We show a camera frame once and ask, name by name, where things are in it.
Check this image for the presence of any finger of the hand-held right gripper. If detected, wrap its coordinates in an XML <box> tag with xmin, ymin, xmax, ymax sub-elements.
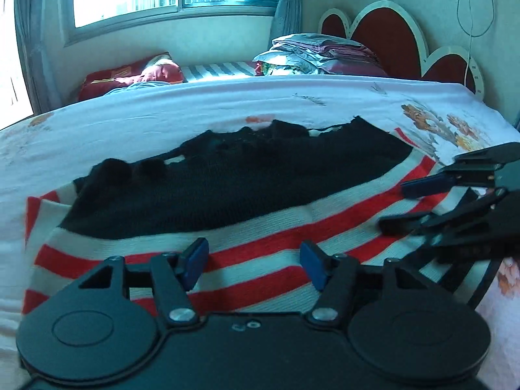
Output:
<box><xmin>400</xmin><ymin>142</ymin><xmax>520</xmax><ymax>201</ymax></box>
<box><xmin>378</xmin><ymin>189</ymin><xmax>509</xmax><ymax>238</ymax></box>

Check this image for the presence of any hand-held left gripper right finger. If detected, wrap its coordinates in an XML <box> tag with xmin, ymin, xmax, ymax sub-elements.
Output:
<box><xmin>299</xmin><ymin>240</ymin><xmax>448</xmax><ymax>326</ymax></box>

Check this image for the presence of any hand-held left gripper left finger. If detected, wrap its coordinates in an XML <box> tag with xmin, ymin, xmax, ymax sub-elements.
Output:
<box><xmin>77</xmin><ymin>238</ymin><xmax>210</xmax><ymax>326</ymax></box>

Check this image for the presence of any striped knit sweater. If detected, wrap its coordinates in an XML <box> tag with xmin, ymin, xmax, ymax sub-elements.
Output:
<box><xmin>22</xmin><ymin>116</ymin><xmax>500</xmax><ymax>318</ymax></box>

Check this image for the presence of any floral bedsheet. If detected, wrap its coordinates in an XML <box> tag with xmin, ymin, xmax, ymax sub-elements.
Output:
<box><xmin>0</xmin><ymin>74</ymin><xmax>520</xmax><ymax>374</ymax></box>

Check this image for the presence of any red and white headboard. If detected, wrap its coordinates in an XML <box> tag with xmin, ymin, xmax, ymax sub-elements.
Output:
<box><xmin>318</xmin><ymin>0</ymin><xmax>486</xmax><ymax>100</ymax></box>

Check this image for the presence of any stack of folded blankets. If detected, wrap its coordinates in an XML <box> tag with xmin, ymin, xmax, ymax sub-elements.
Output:
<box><xmin>253</xmin><ymin>32</ymin><xmax>386</xmax><ymax>78</ymax></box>

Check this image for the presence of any grey striped sheet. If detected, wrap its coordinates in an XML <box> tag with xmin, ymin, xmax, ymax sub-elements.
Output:
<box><xmin>179</xmin><ymin>61</ymin><xmax>256</xmax><ymax>83</ymax></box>

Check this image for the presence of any red pillow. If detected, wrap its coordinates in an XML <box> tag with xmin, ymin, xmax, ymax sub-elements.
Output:
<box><xmin>77</xmin><ymin>52</ymin><xmax>185</xmax><ymax>101</ymax></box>

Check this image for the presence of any blue curtain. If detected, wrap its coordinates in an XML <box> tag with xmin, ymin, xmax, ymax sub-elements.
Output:
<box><xmin>272</xmin><ymin>0</ymin><xmax>305</xmax><ymax>45</ymax></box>
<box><xmin>14</xmin><ymin>0</ymin><xmax>66</xmax><ymax>114</ymax></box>

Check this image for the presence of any white cable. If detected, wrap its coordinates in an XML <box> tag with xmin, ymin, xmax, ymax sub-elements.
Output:
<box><xmin>463</xmin><ymin>36</ymin><xmax>478</xmax><ymax>90</ymax></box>

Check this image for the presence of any thin green cable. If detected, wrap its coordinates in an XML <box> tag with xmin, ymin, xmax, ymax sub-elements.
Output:
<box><xmin>457</xmin><ymin>0</ymin><xmax>499</xmax><ymax>38</ymax></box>

